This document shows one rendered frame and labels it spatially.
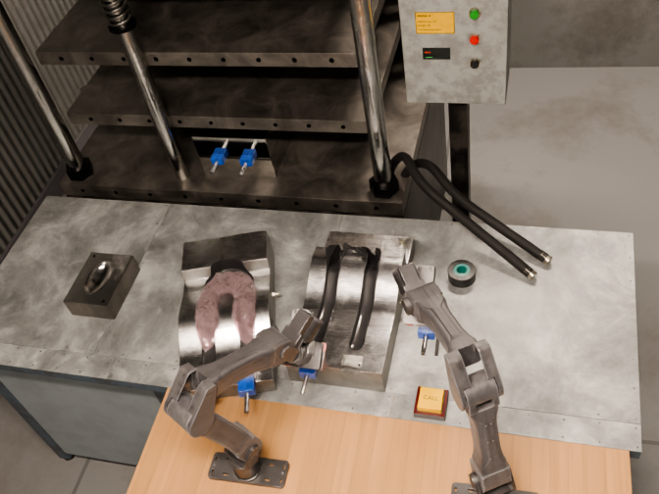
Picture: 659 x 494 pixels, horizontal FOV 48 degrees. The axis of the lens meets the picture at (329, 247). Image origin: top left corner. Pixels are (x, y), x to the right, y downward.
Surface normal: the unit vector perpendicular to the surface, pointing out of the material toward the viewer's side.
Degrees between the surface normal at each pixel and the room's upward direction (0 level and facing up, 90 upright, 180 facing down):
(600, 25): 90
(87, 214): 0
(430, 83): 90
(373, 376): 90
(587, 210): 0
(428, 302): 13
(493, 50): 90
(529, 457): 0
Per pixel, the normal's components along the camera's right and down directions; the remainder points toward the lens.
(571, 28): -0.20, 0.75
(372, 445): -0.15, -0.66
